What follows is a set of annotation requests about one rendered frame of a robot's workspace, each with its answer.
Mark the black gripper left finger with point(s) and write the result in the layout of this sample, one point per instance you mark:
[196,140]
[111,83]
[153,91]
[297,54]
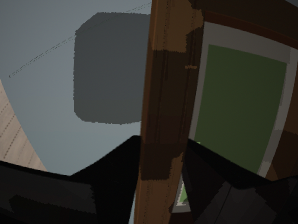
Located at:
[102,193]

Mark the brown wooden picture frame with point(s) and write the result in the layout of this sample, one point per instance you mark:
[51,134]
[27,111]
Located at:
[223,73]

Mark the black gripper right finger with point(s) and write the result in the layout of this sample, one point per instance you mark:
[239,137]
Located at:
[220,192]

